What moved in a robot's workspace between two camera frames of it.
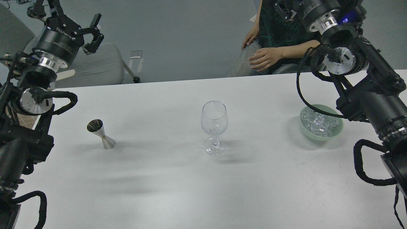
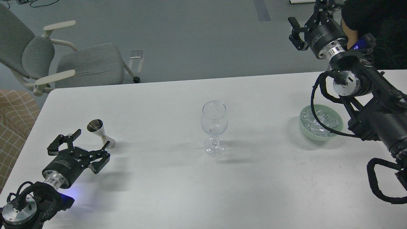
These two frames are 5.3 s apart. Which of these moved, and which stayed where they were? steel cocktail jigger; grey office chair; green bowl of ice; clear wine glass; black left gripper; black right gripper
Moved: black left gripper; black right gripper
Stayed: grey office chair; green bowl of ice; steel cocktail jigger; clear wine glass
